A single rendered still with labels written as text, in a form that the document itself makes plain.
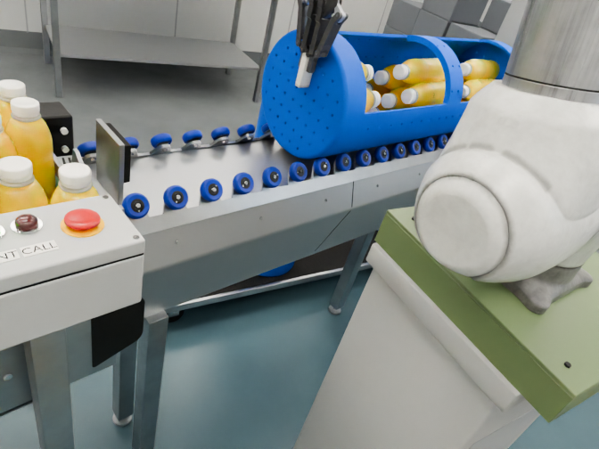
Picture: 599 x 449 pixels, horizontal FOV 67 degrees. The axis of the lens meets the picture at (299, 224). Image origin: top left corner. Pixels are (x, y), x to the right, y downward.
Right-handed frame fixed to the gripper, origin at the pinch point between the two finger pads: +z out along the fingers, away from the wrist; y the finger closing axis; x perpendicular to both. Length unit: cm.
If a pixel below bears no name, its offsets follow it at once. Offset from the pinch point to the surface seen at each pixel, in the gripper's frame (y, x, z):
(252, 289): -27, 28, 101
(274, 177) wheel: 9.1, -10.6, 19.3
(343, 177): 9.4, 12.6, 23.5
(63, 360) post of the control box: 29, -59, 25
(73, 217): 27, -56, 5
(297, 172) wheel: 8.9, -3.9, 19.3
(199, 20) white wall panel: -310, 167, 78
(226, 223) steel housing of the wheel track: 10.4, -22.0, 27.2
